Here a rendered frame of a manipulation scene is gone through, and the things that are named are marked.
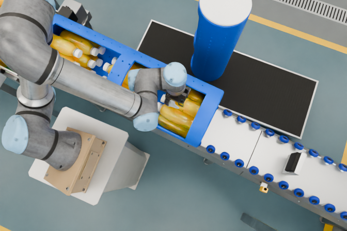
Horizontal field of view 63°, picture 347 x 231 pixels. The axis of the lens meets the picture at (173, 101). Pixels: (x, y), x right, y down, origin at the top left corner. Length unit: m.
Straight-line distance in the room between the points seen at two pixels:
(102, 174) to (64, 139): 0.24
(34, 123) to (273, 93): 1.85
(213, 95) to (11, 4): 0.78
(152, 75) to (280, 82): 1.68
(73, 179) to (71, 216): 1.44
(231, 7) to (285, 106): 1.11
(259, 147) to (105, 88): 0.93
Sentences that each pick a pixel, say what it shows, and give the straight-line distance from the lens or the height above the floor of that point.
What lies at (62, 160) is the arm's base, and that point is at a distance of 1.09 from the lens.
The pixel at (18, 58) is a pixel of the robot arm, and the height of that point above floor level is 1.78.
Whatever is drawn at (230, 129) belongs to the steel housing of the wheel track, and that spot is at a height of 0.93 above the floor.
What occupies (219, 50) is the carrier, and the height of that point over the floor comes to 0.74.
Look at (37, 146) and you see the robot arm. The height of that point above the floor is 1.41.
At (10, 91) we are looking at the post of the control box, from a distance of 1.88.
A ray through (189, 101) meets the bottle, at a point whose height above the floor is 1.18.
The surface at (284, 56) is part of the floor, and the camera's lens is 2.74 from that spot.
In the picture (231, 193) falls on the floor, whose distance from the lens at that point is 2.39.
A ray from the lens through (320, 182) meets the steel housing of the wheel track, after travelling 1.58.
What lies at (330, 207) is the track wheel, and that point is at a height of 0.98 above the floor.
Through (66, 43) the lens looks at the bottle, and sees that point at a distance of 1.40.
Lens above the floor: 2.35
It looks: 75 degrees down
